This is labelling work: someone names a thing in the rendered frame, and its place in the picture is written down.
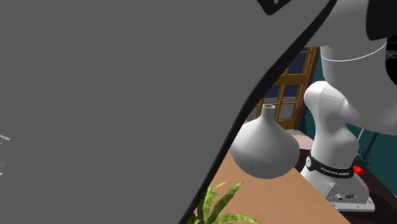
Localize dark robot stand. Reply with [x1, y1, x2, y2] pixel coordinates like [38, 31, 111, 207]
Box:
[293, 156, 397, 224]

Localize green leafy plant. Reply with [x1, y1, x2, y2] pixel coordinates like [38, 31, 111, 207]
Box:
[185, 179, 262, 224]

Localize white bulbous vase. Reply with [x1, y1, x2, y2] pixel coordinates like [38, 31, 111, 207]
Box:
[230, 104, 301, 180]

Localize wooden glass-paned door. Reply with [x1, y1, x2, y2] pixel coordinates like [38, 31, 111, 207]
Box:
[247, 46, 321, 131]

